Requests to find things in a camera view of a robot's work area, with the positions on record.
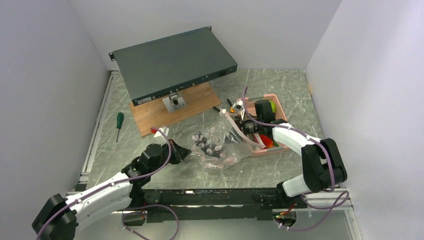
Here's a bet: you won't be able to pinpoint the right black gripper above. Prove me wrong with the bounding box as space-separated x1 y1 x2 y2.
223 115 263 144

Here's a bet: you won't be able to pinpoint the dark fake grape bunch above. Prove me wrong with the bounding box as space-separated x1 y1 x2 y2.
191 131 239 159

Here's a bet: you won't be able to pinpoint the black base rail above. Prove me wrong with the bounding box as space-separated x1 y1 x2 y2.
127 187 307 223

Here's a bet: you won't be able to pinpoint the purple cable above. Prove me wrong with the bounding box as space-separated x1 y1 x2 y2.
35 127 180 240
241 86 350 232

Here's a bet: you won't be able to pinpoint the green fake apple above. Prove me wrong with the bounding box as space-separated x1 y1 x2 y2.
269 100 277 113

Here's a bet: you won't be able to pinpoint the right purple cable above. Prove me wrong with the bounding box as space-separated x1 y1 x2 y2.
241 86 350 232

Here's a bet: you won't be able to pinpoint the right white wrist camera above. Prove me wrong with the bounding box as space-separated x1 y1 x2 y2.
234 100 245 118

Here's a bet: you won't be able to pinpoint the clear zip top bag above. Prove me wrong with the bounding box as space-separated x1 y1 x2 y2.
188 107 266 169

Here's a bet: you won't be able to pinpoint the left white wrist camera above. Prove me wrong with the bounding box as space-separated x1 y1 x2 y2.
150 126 169 145

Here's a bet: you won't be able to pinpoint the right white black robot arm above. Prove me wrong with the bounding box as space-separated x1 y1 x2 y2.
240 98 348 208

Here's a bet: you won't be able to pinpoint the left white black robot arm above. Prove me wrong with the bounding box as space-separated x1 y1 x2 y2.
31 139 191 240

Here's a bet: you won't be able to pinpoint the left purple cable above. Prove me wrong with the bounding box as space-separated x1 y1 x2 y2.
35 127 180 240

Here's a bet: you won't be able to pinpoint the aluminium frame rail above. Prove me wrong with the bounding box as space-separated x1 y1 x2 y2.
66 70 122 196

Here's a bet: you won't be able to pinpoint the dark grey rack server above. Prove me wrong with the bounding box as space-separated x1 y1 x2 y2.
109 26 238 106

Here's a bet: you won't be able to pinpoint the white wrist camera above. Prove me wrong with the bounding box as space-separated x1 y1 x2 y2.
150 126 169 145
234 100 245 118

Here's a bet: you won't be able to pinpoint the green handled screwdriver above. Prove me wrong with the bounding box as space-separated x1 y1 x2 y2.
115 112 124 143

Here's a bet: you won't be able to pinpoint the brown wooden board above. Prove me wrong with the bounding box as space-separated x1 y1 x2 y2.
129 82 221 137

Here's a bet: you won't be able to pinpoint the pink perforated plastic basket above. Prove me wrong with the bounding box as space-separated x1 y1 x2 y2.
234 94 288 157

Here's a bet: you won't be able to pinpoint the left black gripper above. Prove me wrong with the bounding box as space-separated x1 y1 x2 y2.
149 138 191 175

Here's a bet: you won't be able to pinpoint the metal bracket with knob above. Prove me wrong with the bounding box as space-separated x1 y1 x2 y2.
162 92 187 113

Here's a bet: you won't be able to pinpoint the orange black pliers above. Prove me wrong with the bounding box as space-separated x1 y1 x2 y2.
212 98 239 116

